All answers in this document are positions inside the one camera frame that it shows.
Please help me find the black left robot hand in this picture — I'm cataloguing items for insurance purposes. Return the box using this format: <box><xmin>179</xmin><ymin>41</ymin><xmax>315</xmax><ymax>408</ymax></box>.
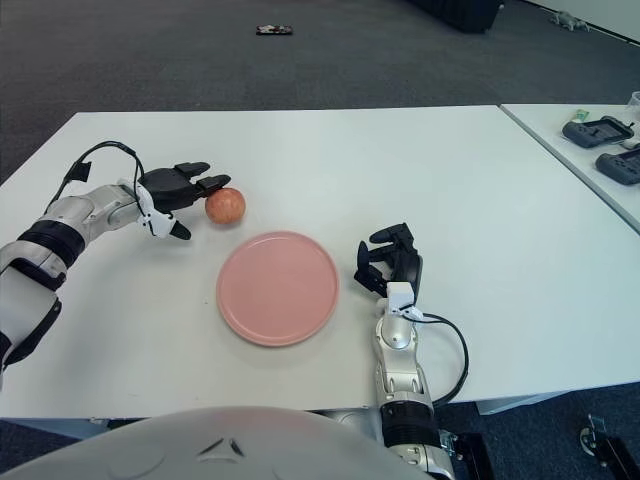
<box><xmin>132</xmin><ymin>161</ymin><xmax>233</xmax><ymax>241</ymax></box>

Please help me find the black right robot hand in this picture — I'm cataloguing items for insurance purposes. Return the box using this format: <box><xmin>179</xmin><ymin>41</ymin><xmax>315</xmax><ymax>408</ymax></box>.
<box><xmin>353</xmin><ymin>222</ymin><xmax>425</xmax><ymax>321</ymax></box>

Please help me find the red yellow apple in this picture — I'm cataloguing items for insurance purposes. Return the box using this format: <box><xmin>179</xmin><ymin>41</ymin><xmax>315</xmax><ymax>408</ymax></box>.
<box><xmin>204</xmin><ymin>187</ymin><xmax>246</xmax><ymax>226</ymax></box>

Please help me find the pink round plate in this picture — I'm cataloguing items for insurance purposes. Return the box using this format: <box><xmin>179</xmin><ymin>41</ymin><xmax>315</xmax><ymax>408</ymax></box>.
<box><xmin>215</xmin><ymin>230</ymin><xmax>340</xmax><ymax>348</ymax></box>

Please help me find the black cabinet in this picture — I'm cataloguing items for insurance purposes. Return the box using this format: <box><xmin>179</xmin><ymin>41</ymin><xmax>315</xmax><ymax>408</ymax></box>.
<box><xmin>402</xmin><ymin>0</ymin><xmax>503</xmax><ymax>35</ymax></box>

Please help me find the grey robot torso shell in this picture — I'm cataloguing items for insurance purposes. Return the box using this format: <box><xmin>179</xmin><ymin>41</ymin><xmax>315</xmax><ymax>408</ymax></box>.
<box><xmin>0</xmin><ymin>405</ymin><xmax>401</xmax><ymax>480</ymax></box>

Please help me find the black stand with caster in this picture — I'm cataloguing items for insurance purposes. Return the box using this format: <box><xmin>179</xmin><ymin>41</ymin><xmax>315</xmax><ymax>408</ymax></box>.
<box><xmin>579</xmin><ymin>413</ymin><xmax>640</xmax><ymax>480</ymax></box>

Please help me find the grey toy figure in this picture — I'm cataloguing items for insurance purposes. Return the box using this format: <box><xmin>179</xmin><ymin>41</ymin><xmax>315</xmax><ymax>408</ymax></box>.
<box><xmin>549</xmin><ymin>10</ymin><xmax>591</xmax><ymax>32</ymax></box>

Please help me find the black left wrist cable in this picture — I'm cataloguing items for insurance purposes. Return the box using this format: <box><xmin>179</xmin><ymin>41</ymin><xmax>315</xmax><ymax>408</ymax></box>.
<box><xmin>47</xmin><ymin>141</ymin><xmax>146</xmax><ymax>211</ymax></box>

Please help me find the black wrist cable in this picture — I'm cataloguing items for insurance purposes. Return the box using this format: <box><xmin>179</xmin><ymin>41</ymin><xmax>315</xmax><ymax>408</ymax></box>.
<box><xmin>47</xmin><ymin>141</ymin><xmax>146</xmax><ymax>211</ymax></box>
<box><xmin>419</xmin><ymin>313</ymin><xmax>470</xmax><ymax>404</ymax></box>

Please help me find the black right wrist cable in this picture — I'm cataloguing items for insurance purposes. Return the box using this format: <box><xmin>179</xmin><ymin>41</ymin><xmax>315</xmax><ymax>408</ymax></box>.
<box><xmin>419</xmin><ymin>313</ymin><xmax>470</xmax><ymax>404</ymax></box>

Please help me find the black metal bracket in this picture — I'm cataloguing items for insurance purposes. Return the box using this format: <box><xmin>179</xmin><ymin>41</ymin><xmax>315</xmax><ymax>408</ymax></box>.
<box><xmin>439</xmin><ymin>430</ymin><xmax>496</xmax><ymax>480</ymax></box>

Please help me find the grey game controller with frame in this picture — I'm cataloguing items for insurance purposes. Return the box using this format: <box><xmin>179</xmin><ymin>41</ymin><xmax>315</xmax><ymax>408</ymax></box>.
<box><xmin>562</xmin><ymin>115</ymin><xmax>634</xmax><ymax>149</ymax></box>

